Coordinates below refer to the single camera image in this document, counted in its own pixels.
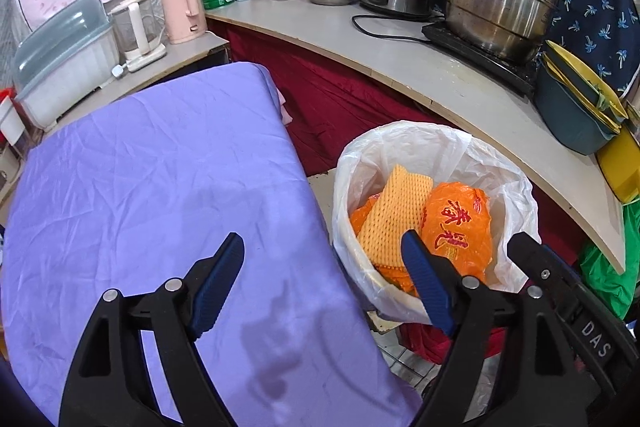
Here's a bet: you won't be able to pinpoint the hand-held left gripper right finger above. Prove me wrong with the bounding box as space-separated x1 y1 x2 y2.
401 229 602 427

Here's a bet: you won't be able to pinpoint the black induction cooker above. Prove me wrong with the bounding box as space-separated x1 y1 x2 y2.
421 22 538 98

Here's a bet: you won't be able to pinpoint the small wooden stool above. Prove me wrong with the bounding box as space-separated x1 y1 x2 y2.
364 307 401 334

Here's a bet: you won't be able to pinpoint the yellow foam fruit net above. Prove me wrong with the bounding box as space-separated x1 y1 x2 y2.
357 164 433 270

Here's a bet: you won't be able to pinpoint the yellow electric pot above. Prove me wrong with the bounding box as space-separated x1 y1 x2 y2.
597 107 640 204

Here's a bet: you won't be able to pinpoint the clear lidded storage box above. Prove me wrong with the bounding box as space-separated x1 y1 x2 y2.
12 0 121 130

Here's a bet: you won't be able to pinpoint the pink electric kettle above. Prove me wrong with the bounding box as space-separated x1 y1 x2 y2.
159 0 208 45

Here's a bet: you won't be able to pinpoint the white-lined trash bin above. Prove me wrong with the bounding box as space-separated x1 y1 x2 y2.
332 120 543 325

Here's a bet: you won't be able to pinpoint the yellow plastic colander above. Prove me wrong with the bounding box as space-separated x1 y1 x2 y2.
542 39 630 130

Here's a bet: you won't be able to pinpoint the glass electric kettle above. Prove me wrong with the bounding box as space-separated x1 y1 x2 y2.
109 0 167 72

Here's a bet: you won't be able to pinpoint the black power cable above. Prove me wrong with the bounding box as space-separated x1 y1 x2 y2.
351 14 431 42

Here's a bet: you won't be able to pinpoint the red curtain cloth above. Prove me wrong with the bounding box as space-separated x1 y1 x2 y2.
207 19 586 323

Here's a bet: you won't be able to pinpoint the stacked teal yellow basins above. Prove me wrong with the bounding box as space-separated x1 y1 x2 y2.
534 54 621 156

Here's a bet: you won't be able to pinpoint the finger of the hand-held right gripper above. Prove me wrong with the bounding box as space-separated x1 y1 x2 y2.
506 232 582 308

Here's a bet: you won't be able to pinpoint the green plastic bag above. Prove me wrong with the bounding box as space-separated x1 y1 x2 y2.
580 202 640 320

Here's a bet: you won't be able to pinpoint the red bag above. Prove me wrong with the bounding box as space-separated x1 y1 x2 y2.
397 322 506 365

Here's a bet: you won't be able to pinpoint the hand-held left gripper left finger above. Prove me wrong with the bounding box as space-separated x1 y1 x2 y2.
59 232 246 427

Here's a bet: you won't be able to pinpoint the purple tablecloth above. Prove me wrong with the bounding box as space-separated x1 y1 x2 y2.
0 62 423 427

